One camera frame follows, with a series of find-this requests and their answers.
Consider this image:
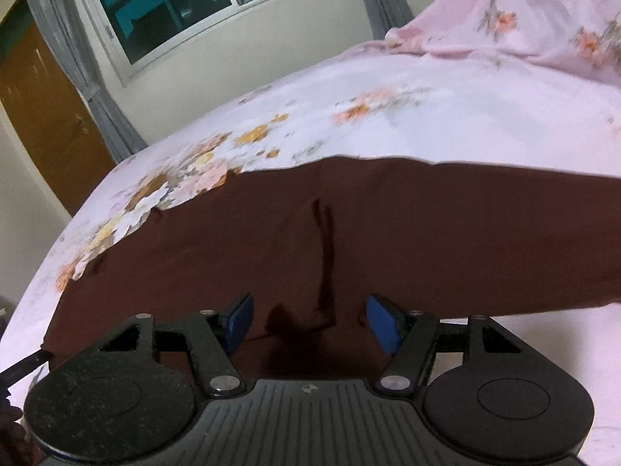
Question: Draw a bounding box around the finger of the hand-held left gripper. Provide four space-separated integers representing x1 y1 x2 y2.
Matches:
0 348 53 389

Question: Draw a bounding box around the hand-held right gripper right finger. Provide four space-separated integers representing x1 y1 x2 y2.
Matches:
366 294 527 395

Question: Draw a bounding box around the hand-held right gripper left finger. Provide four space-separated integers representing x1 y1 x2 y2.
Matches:
94 294 255 397

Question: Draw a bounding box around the maroon garment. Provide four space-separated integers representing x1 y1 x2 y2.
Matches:
41 155 621 384

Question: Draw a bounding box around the floral bed sheet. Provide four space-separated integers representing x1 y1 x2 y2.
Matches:
0 34 621 466

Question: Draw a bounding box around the wooden door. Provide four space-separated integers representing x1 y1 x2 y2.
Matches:
0 0 116 217

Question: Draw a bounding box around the pink floral pillow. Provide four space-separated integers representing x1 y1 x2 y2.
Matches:
385 0 621 89

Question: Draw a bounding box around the window with white frame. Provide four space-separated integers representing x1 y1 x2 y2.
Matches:
73 0 357 78

